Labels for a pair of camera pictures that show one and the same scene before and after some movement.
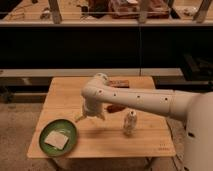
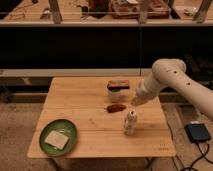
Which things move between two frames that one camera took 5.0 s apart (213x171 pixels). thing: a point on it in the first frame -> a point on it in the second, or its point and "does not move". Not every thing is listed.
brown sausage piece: x=115 y=107 does not move
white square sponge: x=57 y=140 does not move
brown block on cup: x=124 y=83 does not move
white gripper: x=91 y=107 -> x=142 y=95
